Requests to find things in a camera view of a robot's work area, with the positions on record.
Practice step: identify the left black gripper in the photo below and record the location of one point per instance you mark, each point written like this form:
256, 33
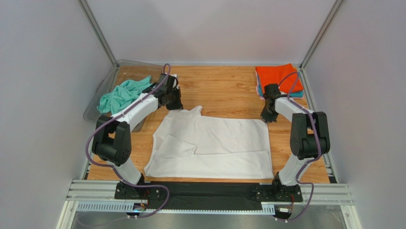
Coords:
178, 105

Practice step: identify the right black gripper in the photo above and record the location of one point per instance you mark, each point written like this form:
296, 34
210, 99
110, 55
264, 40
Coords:
268, 114

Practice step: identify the white t shirt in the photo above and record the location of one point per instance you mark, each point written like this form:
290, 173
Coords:
188, 144

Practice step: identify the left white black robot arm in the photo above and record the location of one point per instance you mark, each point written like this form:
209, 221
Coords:
112, 140

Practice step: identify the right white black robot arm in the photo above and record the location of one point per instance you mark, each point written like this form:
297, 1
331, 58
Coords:
309, 140

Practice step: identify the folded orange t shirt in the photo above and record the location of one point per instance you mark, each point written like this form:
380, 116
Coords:
275, 74

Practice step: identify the folded teal t shirt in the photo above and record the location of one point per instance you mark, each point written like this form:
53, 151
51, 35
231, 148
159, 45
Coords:
296, 94

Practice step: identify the clear plastic bin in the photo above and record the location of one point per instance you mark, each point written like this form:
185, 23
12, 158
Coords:
120, 71

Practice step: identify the mint green t shirt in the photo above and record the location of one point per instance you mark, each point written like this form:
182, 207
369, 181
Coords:
122, 95

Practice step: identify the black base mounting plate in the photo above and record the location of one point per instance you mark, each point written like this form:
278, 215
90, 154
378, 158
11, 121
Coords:
209, 196

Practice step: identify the right aluminium corner post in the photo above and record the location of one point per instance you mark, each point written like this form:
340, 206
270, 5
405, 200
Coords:
322, 32

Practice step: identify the aluminium corner post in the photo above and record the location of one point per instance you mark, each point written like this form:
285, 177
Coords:
322, 32
86, 8

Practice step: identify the left aluminium corner post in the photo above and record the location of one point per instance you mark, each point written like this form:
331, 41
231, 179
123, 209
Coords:
86, 8

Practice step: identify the aluminium frame rail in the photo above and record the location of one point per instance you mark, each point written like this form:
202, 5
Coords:
98, 195

